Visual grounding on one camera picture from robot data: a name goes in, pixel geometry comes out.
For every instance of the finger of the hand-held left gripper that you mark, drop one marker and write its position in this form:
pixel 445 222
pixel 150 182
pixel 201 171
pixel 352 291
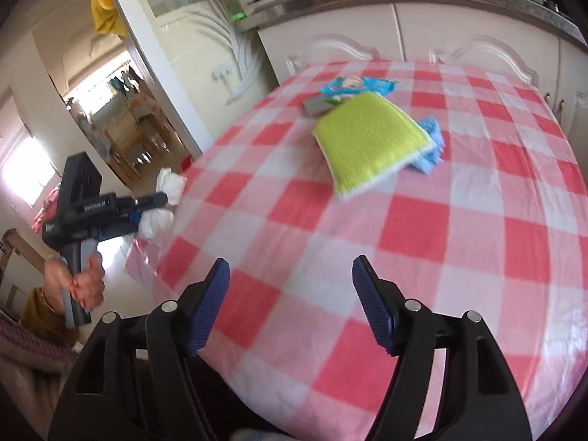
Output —
pixel 135 217
pixel 151 200

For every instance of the person's pink knit clothing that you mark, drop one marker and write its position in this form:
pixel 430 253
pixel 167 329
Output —
pixel 27 353

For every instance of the yellow-green scouring sponge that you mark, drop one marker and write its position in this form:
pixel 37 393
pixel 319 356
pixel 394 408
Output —
pixel 367 142

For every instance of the light blue cloth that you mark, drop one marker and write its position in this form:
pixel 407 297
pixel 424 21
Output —
pixel 432 138

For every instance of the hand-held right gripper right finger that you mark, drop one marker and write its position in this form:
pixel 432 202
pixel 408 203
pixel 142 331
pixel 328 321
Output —
pixel 374 305

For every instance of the red plastic bag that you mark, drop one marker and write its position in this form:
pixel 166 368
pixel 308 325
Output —
pixel 186 164

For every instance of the small green object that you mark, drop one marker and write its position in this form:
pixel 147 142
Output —
pixel 239 15

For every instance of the blue cartoon wipes packet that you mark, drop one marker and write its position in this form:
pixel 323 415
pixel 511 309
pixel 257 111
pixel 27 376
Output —
pixel 353 85

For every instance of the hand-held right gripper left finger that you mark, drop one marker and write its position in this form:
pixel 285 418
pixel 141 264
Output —
pixel 209 305

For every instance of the wooden dining chair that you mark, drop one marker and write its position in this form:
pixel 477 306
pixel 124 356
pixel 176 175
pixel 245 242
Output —
pixel 138 147

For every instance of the white leaf pattern sliding door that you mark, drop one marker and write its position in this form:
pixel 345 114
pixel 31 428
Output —
pixel 183 32

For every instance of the yellow hanging cloth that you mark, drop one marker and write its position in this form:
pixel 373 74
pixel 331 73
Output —
pixel 105 9

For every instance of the person's left hand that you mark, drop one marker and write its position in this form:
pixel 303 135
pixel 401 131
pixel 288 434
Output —
pixel 89 285

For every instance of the red white checked tablecloth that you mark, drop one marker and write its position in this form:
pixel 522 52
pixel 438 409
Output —
pixel 321 239

